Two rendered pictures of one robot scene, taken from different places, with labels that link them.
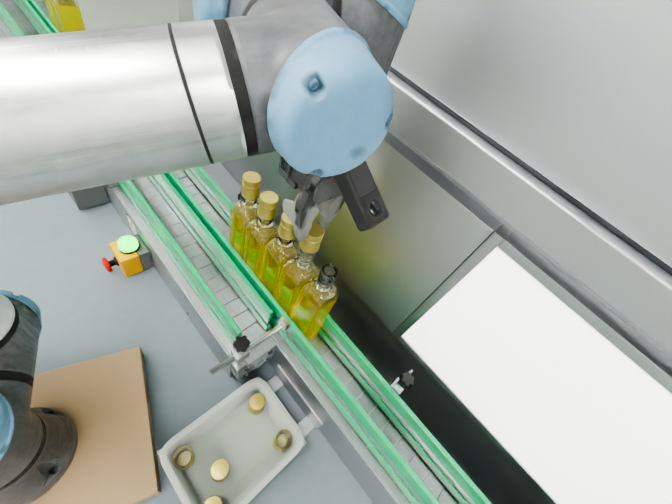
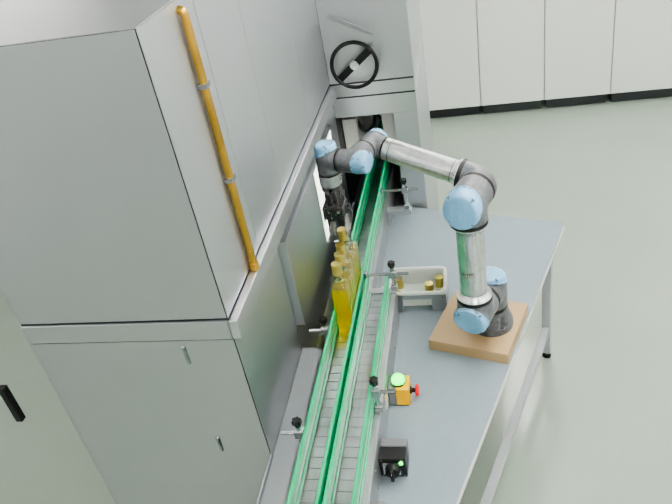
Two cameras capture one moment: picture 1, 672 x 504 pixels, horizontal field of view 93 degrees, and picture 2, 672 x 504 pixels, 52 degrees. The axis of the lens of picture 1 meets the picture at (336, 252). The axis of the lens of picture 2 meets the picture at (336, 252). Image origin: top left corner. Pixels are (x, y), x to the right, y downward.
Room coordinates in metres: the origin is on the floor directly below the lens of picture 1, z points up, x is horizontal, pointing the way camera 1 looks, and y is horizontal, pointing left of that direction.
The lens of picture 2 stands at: (0.87, 2.05, 2.43)
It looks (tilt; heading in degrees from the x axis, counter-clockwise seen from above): 33 degrees down; 257
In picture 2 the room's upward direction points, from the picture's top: 11 degrees counter-clockwise
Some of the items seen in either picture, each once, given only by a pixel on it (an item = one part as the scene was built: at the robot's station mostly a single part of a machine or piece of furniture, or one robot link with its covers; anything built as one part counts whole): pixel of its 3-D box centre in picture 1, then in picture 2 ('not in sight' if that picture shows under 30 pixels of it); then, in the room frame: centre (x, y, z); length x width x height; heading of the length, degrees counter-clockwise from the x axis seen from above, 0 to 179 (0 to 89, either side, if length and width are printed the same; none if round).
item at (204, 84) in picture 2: not in sight; (222, 151); (0.73, 0.44, 1.76); 0.03 x 0.03 x 0.72; 62
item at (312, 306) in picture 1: (310, 311); (352, 265); (0.33, 0.00, 0.99); 0.06 x 0.06 x 0.21; 63
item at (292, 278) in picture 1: (293, 291); (349, 274); (0.36, 0.05, 0.99); 0.06 x 0.06 x 0.21; 61
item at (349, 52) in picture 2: not in sight; (354, 63); (-0.03, -0.71, 1.49); 0.21 x 0.05 x 0.21; 152
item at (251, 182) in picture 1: (251, 185); (336, 268); (0.44, 0.20, 1.14); 0.04 x 0.04 x 0.04
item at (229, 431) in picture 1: (235, 448); (418, 288); (0.09, 0.02, 0.80); 0.22 x 0.17 x 0.09; 152
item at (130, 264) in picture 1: (131, 256); (400, 390); (0.37, 0.48, 0.79); 0.07 x 0.07 x 0.07; 62
